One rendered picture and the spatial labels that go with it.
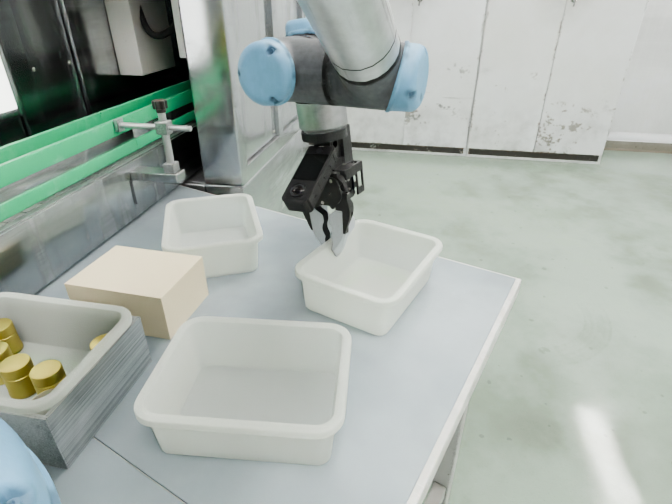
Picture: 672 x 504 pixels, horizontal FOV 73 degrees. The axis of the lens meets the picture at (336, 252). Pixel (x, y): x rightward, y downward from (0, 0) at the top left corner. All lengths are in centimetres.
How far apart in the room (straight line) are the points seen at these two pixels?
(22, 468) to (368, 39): 40
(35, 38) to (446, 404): 110
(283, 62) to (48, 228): 54
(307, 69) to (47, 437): 49
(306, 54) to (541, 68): 342
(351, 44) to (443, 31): 337
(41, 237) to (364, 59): 64
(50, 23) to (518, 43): 318
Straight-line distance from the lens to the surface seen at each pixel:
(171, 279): 73
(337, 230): 74
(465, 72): 386
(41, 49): 127
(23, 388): 68
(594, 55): 400
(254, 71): 58
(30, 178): 93
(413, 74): 53
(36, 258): 92
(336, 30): 45
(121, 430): 63
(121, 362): 65
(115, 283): 75
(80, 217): 98
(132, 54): 142
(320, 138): 70
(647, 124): 475
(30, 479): 21
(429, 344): 70
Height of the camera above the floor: 120
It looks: 30 degrees down
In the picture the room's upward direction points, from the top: straight up
